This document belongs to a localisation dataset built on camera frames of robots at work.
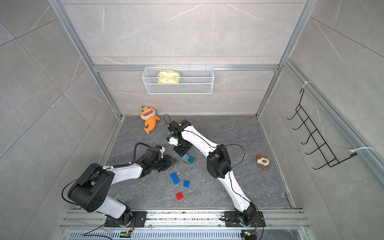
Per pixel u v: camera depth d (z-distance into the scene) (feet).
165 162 2.63
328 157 2.01
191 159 2.96
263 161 2.96
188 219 2.45
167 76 2.88
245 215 2.06
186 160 2.98
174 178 2.81
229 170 2.01
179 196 2.61
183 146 2.57
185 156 2.87
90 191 1.46
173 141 2.76
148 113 3.63
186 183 2.74
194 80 3.30
